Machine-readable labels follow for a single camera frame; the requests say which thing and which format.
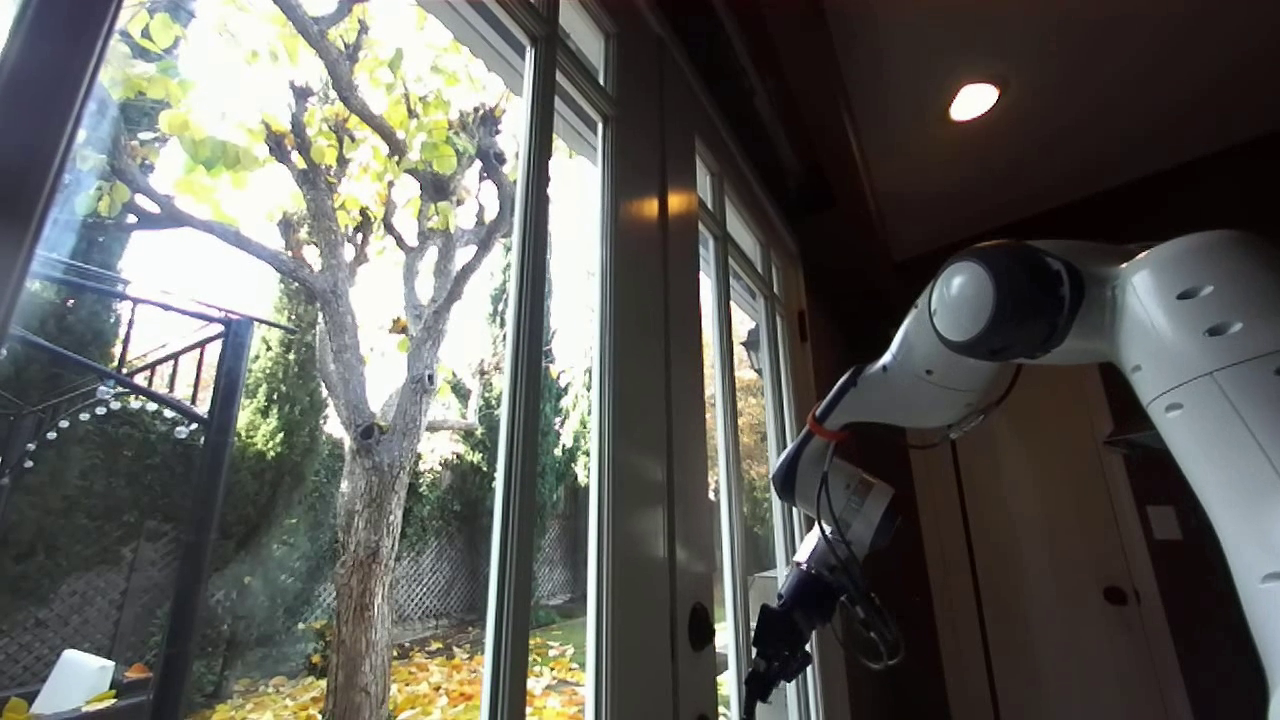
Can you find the recessed ceiling light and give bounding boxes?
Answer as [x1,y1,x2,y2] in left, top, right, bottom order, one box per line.
[926,64,1013,130]

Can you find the bare garden tree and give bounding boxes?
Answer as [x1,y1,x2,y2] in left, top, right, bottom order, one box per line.
[111,0,515,720]

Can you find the black metal stair railing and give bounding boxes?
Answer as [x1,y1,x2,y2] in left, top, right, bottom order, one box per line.
[0,267,251,720]

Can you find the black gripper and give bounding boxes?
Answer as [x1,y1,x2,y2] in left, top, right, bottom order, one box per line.
[743,564,847,705]

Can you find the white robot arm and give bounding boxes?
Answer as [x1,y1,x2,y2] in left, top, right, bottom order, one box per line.
[743,228,1280,720]

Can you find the white french door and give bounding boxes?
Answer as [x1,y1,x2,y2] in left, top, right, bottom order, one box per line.
[481,0,711,720]
[694,150,807,720]

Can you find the wooden interior cabinet door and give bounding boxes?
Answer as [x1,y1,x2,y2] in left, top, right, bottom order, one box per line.
[911,369,1191,720]

